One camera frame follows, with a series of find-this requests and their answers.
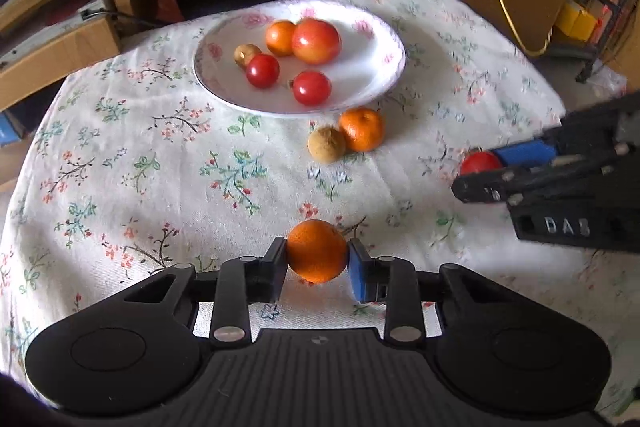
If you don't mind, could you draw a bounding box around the mandarin orange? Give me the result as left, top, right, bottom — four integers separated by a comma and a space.
286, 219, 348, 284
338, 107, 386, 153

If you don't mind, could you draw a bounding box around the brown longan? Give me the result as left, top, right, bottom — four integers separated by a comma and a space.
307, 126, 346, 164
233, 43, 262, 69

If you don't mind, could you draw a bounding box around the floral tablecloth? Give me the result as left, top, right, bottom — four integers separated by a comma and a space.
1, 0, 639, 417

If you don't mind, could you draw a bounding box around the floral white plate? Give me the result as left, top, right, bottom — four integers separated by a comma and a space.
193, 0, 406, 117

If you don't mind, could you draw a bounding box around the small red tomato front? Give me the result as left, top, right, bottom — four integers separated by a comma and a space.
292, 70, 332, 106

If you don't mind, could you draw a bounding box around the small red tomato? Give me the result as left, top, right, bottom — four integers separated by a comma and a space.
245, 53, 280, 89
292, 70, 332, 106

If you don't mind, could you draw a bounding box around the small red tomato left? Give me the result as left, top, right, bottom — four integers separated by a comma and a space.
245, 53, 280, 89

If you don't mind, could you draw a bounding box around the large red tomato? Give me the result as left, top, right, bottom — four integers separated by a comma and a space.
293, 18, 342, 65

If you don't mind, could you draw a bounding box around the small orange in plate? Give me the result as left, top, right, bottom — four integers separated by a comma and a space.
265, 20, 296, 57

